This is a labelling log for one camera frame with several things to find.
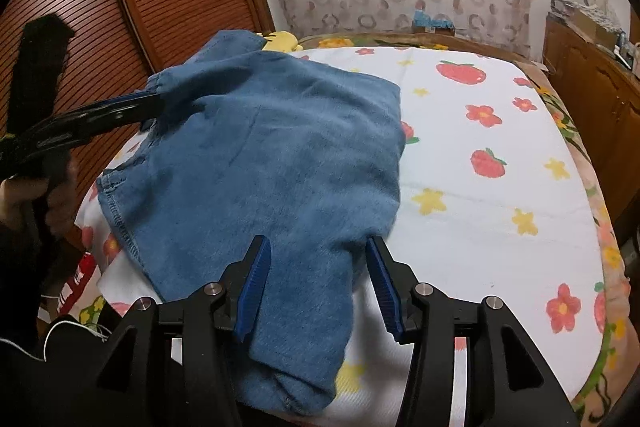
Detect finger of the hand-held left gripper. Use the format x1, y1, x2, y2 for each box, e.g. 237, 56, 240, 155
70, 99, 167, 144
97, 91, 162, 108

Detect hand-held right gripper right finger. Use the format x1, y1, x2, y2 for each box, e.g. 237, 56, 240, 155
365, 236, 583, 427

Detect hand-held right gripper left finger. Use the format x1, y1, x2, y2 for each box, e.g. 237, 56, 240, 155
70, 234, 273, 427

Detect blue denim pants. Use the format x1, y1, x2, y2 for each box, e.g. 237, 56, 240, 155
97, 29, 407, 416

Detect person's left forearm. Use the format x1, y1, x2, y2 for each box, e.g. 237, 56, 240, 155
0, 207, 61, 358

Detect person's left hand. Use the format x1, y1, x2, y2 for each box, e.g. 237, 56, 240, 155
0, 159, 81, 239

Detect white strawberry printed blanket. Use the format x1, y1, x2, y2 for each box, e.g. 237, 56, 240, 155
75, 44, 609, 427

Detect yellow plush toy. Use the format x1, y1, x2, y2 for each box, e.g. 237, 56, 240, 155
257, 29, 302, 54

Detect red printed cloth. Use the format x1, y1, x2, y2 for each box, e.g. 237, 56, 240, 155
56, 253, 99, 314

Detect floral blanket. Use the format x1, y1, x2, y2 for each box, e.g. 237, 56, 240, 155
299, 32, 634, 427

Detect cardboard box with blue contents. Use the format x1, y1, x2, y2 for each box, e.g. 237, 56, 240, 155
412, 4, 457, 36

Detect wooden cabinet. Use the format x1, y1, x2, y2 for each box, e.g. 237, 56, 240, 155
542, 14, 640, 228

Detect open cardboard box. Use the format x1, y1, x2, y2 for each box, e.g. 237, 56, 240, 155
572, 4, 620, 48

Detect white cable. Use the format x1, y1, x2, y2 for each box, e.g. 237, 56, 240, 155
42, 313, 115, 363

